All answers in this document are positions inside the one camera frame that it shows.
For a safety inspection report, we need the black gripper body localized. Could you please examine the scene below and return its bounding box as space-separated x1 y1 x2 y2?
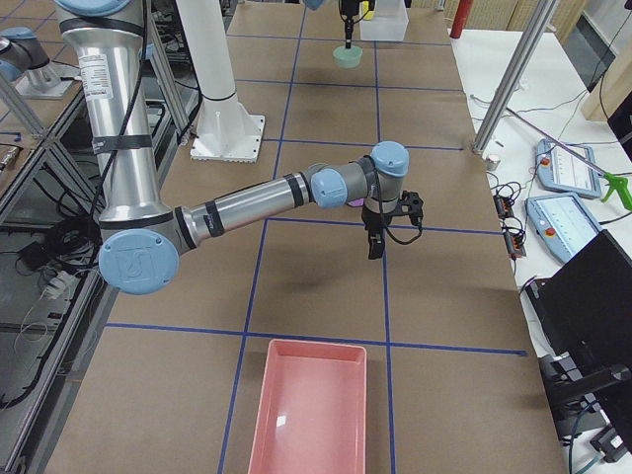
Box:
338 0 360 22
361 205 392 242

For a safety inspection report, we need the mint green bowl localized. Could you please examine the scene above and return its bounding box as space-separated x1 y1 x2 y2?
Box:
333 45 362 69

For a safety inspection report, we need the clear plastic storage box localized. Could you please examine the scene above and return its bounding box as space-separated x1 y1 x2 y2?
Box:
359 0 409 41

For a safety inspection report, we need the purple cloth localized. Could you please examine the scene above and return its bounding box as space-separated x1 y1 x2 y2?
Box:
347 198 364 207

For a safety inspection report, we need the blue teach pendant near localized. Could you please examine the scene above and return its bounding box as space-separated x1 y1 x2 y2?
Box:
525 192 602 264

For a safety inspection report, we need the blue teach pendant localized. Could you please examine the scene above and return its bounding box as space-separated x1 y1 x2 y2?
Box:
535 138 601 199
525 192 602 264

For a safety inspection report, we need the pink plastic bin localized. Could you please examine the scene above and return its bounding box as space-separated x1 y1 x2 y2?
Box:
248 339 367 473

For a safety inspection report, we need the blue teach pendant far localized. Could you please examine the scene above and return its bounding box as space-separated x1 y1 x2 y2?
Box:
535 138 601 199

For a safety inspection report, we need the black computer monitor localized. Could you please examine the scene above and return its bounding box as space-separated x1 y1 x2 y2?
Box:
526 229 631 444

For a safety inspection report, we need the green tipped reacher stick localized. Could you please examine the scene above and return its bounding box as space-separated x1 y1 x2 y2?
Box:
503 107 632 208

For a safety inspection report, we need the white camera pole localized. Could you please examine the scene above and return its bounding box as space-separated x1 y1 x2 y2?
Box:
177 0 266 163

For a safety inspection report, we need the aluminium frame post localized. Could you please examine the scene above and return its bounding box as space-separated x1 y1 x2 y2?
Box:
472 0 559 155

